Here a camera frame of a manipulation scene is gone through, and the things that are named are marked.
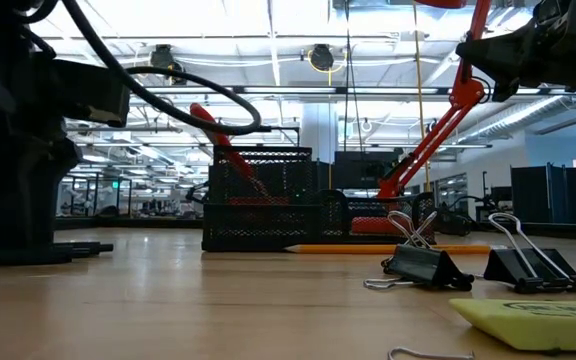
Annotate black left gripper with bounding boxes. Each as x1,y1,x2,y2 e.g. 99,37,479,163
0,47,83,250

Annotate black pen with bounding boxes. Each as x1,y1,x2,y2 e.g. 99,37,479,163
0,241,115,254
0,249,77,267

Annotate red-handled scissors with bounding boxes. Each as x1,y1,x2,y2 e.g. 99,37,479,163
189,102,272,199

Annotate black binder clip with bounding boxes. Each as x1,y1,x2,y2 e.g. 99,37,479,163
362,209,476,293
482,212,576,295

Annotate black mesh desk organizer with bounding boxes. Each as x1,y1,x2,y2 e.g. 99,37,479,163
201,144,438,253

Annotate orange-yellow wooden pencil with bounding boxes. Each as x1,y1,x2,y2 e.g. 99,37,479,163
283,243,493,256

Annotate yellow-green eraser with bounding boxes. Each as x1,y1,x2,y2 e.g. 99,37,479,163
448,298,576,353

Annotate red desk lamp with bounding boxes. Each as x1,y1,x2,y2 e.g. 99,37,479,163
350,0,494,236

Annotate dark blue room divider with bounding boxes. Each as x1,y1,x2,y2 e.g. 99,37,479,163
510,160,576,225

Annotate yellow hanging cable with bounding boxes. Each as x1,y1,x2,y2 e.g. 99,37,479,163
411,0,433,194

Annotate black aluminium table frame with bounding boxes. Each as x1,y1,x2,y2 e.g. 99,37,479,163
55,215,576,242

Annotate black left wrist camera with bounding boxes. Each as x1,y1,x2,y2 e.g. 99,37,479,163
50,58,132,129

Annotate black lamp cord with switch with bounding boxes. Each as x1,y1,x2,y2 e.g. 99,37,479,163
435,194,474,237

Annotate black ceiling cable reel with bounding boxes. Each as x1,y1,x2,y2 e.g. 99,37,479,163
149,43,189,87
309,43,336,72

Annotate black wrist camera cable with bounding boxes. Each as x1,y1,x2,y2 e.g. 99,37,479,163
20,0,273,137

